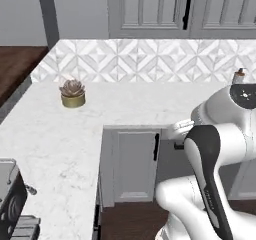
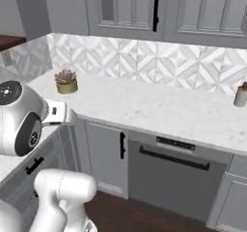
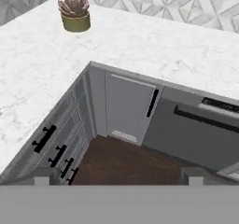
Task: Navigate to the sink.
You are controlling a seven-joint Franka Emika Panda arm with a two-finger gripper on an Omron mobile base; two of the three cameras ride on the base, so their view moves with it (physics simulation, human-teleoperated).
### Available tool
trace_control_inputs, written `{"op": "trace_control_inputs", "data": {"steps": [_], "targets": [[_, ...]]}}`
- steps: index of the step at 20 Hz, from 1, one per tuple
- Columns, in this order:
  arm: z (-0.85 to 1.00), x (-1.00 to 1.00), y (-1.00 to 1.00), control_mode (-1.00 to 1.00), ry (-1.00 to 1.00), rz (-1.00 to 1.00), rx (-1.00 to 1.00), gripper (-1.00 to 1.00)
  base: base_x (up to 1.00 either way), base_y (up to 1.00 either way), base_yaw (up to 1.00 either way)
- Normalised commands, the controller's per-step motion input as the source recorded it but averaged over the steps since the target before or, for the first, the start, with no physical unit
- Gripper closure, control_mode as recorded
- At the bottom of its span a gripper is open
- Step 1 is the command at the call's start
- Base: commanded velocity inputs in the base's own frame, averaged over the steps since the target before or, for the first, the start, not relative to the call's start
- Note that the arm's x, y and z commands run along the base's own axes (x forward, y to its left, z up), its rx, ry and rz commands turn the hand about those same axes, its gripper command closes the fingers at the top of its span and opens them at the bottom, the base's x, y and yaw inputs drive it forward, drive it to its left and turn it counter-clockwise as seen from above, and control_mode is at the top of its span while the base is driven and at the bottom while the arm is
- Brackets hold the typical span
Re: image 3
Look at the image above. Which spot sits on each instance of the grey drawer front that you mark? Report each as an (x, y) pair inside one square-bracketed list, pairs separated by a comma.
[(84, 149), (75, 119), (81, 135), (66, 104)]

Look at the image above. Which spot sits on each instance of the grey dishwasher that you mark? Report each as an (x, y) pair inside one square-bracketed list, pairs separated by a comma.
[(186, 140)]

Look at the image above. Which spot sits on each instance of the grey cupboard door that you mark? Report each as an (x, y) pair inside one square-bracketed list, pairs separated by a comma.
[(129, 108)]

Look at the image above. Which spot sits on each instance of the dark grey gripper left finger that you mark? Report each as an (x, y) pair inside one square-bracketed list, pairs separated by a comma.
[(46, 173)]

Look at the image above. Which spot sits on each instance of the succulent in olive pot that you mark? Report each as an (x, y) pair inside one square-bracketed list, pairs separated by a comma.
[(75, 15)]

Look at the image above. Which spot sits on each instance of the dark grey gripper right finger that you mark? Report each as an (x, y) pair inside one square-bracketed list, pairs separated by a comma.
[(195, 172)]

